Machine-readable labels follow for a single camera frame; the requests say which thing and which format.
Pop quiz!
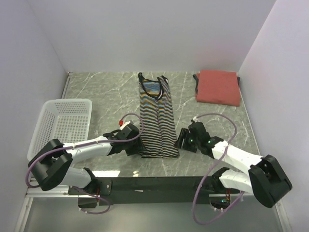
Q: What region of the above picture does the white plastic laundry basket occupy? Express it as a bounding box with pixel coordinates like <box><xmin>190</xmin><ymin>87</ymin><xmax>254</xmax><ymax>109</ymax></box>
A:
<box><xmin>27</xmin><ymin>99</ymin><xmax>92</xmax><ymax>161</ymax></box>

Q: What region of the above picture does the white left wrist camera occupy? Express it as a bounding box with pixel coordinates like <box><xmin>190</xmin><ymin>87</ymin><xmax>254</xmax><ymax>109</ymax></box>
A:
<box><xmin>120</xmin><ymin>121</ymin><xmax>140</xmax><ymax>137</ymax></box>

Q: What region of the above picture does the aluminium rail frame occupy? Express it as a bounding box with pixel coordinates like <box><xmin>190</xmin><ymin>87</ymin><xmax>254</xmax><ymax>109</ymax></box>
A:
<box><xmin>26</xmin><ymin>175</ymin><xmax>281</xmax><ymax>197</ymax></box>

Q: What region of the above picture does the black white striped tank top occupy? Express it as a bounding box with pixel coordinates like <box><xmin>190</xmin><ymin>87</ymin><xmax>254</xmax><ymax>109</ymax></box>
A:
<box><xmin>138</xmin><ymin>73</ymin><xmax>180</xmax><ymax>159</ymax></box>

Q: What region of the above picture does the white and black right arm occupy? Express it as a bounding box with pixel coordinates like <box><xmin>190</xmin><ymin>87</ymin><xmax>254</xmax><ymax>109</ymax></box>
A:
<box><xmin>175</xmin><ymin>128</ymin><xmax>293</xmax><ymax>208</ymax></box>

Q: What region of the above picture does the red printed tank top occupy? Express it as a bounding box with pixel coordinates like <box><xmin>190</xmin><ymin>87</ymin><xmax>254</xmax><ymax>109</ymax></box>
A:
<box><xmin>193</xmin><ymin>70</ymin><xmax>240</xmax><ymax>107</ymax></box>

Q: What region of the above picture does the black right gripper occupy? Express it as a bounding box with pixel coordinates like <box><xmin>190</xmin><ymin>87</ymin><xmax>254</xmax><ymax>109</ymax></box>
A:
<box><xmin>174</xmin><ymin>128</ymin><xmax>201</xmax><ymax>153</ymax></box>

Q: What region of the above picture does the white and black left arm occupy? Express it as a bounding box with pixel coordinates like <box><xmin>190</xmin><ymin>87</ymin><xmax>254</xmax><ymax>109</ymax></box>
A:
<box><xmin>25</xmin><ymin>125</ymin><xmax>143</xmax><ymax>194</ymax></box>

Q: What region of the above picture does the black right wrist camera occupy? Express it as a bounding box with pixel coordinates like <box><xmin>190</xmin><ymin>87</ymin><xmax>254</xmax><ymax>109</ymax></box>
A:
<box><xmin>188</xmin><ymin>121</ymin><xmax>211</xmax><ymax>141</ymax></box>

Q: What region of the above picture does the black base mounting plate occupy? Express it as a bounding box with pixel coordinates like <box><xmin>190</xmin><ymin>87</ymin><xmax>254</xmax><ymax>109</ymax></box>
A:
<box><xmin>84</xmin><ymin>176</ymin><xmax>227</xmax><ymax>205</ymax></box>

